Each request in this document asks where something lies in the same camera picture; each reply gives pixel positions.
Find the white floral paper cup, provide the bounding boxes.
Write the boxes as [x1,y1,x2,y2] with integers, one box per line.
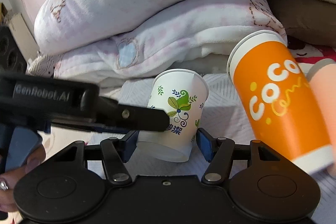
[137,69,209,162]

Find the orange CoCo paper cup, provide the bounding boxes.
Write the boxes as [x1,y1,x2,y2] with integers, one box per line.
[227,30,334,174]

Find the left hand with painted nails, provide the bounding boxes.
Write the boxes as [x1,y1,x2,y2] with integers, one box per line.
[0,145,46,213]

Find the pale patterned bedsheet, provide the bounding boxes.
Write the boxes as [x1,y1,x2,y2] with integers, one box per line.
[7,43,336,224]

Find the white pink folded blanket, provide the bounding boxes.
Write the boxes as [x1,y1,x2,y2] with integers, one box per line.
[28,0,286,86]

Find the pink plastic tumbler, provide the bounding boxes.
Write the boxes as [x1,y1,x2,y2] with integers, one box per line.
[306,58,336,179]

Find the brown cushion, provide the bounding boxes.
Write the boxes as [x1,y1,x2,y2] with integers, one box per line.
[267,0,335,47]

